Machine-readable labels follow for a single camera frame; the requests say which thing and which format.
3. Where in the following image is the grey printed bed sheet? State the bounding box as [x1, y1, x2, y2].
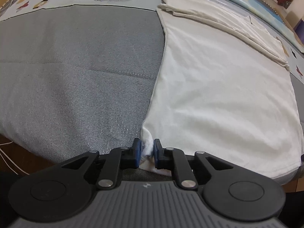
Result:
[0, 0, 304, 186]

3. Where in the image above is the white t-shirt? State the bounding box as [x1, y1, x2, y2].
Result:
[140, 0, 303, 181]

